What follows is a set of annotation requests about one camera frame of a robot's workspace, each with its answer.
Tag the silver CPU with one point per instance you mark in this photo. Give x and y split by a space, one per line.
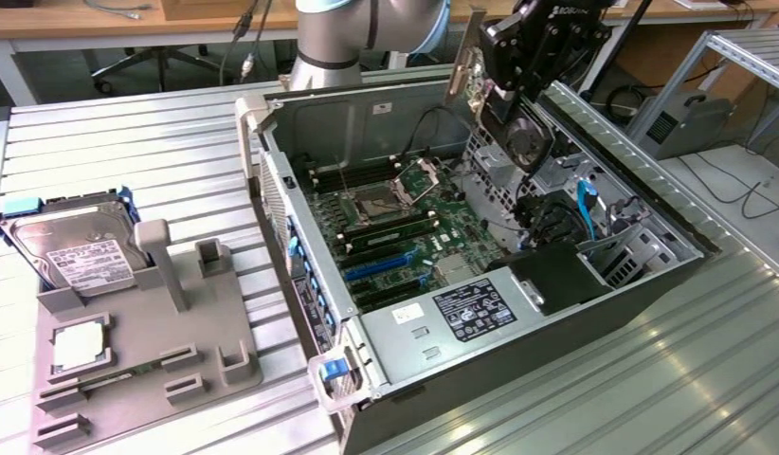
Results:
80 348

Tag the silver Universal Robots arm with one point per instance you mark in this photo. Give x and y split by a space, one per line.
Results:
339 42

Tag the silver hard disk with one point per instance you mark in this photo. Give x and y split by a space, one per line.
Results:
74 256

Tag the blue expansion slot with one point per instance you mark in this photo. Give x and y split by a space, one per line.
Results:
376 265

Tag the open grey PC case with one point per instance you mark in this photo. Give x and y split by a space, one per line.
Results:
491 379

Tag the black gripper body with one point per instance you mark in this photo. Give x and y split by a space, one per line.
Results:
567 12

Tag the blue disk caddy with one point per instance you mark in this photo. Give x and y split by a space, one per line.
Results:
19 207

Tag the black RAM stick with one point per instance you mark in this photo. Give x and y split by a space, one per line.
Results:
390 234

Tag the CPU socket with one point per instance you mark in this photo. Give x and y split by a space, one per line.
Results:
376 205

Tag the black graphics card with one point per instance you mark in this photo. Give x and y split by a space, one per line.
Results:
526 137

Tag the black office chair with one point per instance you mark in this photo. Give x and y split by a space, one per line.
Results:
162 61

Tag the green motherboard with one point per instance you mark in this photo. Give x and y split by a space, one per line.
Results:
452 237

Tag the aluminium frame shelf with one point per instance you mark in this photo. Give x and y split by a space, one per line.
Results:
743 52

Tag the black expansion slot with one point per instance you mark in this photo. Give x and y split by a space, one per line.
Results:
386 289

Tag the metal socket cover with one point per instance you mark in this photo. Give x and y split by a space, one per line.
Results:
420 177

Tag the blue case latch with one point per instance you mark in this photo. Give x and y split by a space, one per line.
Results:
334 370

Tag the metal disk bay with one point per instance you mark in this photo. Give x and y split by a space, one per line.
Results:
496 166

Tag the grey parts rack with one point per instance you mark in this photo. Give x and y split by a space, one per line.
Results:
143 341

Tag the grey power supply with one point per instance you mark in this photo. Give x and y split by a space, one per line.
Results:
427 341

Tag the wooden desk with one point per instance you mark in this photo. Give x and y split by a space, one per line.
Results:
111 26
680 14

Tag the black plastic shroud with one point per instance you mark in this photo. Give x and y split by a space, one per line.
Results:
554 279

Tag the grey computer tower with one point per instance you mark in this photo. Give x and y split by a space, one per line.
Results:
687 125

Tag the perforated metal cage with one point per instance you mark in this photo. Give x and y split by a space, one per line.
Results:
642 256

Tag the green RAM stick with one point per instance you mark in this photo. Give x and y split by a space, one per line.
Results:
139 370

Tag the black stand pole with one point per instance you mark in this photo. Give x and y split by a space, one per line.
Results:
607 57

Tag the silver chipset heatsink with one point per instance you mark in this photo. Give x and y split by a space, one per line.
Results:
458 269

